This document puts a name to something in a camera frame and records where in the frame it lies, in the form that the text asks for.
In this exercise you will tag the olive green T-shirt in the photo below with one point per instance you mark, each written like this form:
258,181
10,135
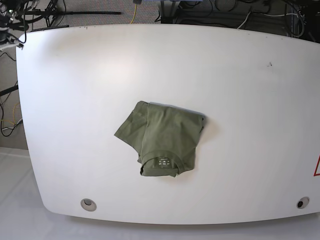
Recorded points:
164,137

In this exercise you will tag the right table grommet hole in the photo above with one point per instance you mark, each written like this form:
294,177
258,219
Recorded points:
303,202

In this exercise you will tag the left table grommet hole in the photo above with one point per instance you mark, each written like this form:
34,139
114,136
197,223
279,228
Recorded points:
88,205

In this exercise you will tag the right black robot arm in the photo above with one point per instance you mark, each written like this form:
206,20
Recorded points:
9,10

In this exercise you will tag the table grommet hole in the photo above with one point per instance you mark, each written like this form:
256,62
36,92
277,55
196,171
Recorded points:
88,205
303,202

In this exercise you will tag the black tripod stand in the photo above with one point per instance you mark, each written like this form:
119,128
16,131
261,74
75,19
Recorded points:
32,14

